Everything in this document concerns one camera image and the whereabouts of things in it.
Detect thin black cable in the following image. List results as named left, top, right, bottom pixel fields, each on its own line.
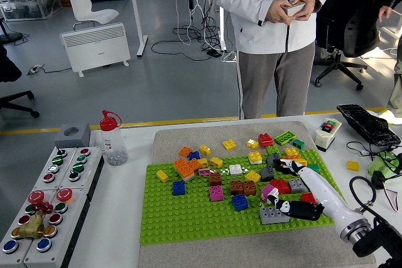
left=346, top=140, right=402, bottom=184

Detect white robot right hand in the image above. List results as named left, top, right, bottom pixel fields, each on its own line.
left=266, top=158, right=362, bottom=235

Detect red and white wires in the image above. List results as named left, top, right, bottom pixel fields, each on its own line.
left=383, top=186, right=400, bottom=213

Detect yellow white brick stack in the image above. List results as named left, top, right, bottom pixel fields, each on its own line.
left=247, top=151, right=263, bottom=165

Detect red square toy brick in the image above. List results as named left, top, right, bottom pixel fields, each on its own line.
left=269, top=179, right=291, bottom=195
left=300, top=192, right=318, bottom=205

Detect lime green plastic part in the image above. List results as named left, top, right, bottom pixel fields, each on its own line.
left=366, top=151, right=401, bottom=178

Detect small white push-button box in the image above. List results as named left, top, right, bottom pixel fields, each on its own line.
left=33, top=146, right=78, bottom=191
left=59, top=146, right=105, bottom=201

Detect clear plastic crate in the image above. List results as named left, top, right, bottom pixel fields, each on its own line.
left=0, top=0, right=63, bottom=21

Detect grey remote control box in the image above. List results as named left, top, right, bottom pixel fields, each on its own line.
left=281, top=1, right=307, bottom=18

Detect grey floor socket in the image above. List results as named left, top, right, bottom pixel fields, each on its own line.
left=26, top=64, right=45, bottom=76

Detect hanging cable bundle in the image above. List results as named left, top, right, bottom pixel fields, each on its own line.
left=150, top=0, right=236, bottom=62

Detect grey eight-stud toy brick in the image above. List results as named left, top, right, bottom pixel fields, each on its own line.
left=259, top=205, right=290, bottom=225

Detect pink and white toy brick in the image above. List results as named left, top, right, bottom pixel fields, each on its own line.
left=260, top=184, right=280, bottom=203

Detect small black motor block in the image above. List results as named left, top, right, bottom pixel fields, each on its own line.
left=371, top=170, right=387, bottom=190

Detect white plastic chair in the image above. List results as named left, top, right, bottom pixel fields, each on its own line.
left=65, top=0, right=120, bottom=30

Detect red tall toy brick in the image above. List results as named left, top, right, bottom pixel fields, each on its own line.
left=258, top=132, right=274, bottom=147

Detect orange pink white brick stack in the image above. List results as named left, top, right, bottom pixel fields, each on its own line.
left=172, top=158, right=195, bottom=183

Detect black round stand base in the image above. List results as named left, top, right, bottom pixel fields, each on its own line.
left=0, top=16, right=24, bottom=45

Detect green studded baseplate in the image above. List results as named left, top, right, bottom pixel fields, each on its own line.
left=139, top=148, right=348, bottom=246

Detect blue square toy brick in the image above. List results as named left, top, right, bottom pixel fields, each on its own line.
left=231, top=193, right=249, bottom=212
left=171, top=180, right=187, bottom=196

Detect clear bottle red cap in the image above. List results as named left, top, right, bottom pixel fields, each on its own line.
left=99, top=109, right=129, bottom=166

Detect lime green long brick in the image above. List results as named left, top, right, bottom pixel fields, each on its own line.
left=274, top=131, right=297, bottom=146

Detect white panel heater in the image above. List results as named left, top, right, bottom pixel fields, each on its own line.
left=60, top=22, right=131, bottom=78

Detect brass valve red handle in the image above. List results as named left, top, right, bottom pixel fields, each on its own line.
left=18, top=200, right=54, bottom=240

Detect magenta square toy brick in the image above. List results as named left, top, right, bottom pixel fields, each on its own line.
left=209, top=185, right=224, bottom=202

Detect black mesh office chair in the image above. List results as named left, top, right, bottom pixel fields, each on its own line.
left=313, top=0, right=383, bottom=92

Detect large white emergency-stop button box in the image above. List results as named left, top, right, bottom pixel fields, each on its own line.
left=0, top=188, right=59, bottom=265
left=23, top=188, right=90, bottom=268

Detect person's left hand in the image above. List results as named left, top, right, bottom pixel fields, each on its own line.
left=284, top=0, right=323, bottom=19

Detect black keyboard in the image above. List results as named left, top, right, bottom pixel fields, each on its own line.
left=336, top=104, right=402, bottom=147

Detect white box coloured switches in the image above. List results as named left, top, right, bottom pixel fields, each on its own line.
left=315, top=119, right=342, bottom=153

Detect grey block with hole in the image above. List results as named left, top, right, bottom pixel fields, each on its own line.
left=53, top=122, right=92, bottom=149

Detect person's right hand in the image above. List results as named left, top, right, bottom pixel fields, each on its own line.
left=265, top=0, right=298, bottom=26

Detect grey curved toy brick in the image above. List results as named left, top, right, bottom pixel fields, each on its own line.
left=259, top=164, right=276, bottom=183
left=266, top=153, right=281, bottom=168

